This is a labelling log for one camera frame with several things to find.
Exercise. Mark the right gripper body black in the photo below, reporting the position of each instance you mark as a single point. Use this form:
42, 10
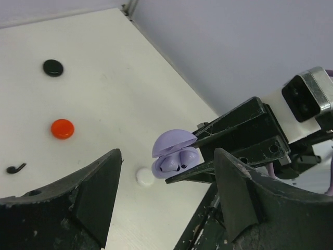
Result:
268, 144

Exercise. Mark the red round case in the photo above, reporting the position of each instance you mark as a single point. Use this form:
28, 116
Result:
62, 129

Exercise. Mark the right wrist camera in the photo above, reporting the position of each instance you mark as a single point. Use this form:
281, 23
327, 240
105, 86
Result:
303, 106

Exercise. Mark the black round case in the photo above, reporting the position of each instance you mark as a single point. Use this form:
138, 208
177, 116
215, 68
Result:
53, 68

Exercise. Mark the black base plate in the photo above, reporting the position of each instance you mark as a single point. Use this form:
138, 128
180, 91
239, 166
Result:
206, 228

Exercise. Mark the white earbud charging case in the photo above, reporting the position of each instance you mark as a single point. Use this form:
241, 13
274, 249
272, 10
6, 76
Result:
144, 177

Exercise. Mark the purple earbud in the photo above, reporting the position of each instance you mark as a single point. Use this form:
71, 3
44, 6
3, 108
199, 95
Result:
189, 159
170, 164

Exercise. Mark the purple round case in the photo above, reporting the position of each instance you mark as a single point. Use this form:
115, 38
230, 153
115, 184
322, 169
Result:
171, 143

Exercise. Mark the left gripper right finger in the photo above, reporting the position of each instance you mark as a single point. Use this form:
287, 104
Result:
264, 213

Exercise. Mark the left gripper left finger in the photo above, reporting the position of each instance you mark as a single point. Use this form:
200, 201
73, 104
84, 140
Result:
73, 212

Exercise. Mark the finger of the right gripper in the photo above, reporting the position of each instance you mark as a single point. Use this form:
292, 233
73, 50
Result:
202, 173
223, 126

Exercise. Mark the right aluminium frame post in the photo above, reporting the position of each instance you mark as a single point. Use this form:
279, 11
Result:
129, 8

